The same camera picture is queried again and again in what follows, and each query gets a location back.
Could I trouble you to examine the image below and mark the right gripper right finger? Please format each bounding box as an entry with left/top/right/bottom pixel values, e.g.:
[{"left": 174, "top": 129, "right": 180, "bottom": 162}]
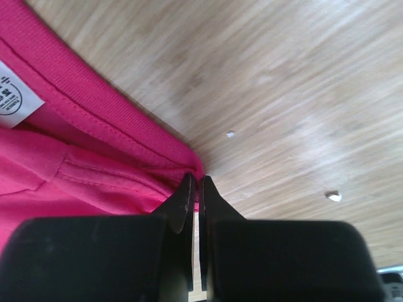
[{"left": 199, "top": 176, "right": 386, "bottom": 301}]

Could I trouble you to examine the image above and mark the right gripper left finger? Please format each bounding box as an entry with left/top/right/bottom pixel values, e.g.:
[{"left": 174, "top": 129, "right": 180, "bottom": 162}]
[{"left": 1, "top": 174, "right": 194, "bottom": 301}]

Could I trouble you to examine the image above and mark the white paper scrap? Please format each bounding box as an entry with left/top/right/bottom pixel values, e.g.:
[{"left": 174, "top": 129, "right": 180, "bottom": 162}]
[{"left": 324, "top": 191, "right": 343, "bottom": 202}]

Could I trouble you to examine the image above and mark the pink t-shirt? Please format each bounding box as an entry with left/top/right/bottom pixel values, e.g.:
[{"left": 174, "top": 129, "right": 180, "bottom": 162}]
[{"left": 1, "top": 1, "right": 204, "bottom": 245}]

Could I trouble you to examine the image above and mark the small white scrap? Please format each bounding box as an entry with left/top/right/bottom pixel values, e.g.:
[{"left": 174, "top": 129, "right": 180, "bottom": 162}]
[{"left": 226, "top": 130, "right": 235, "bottom": 138}]

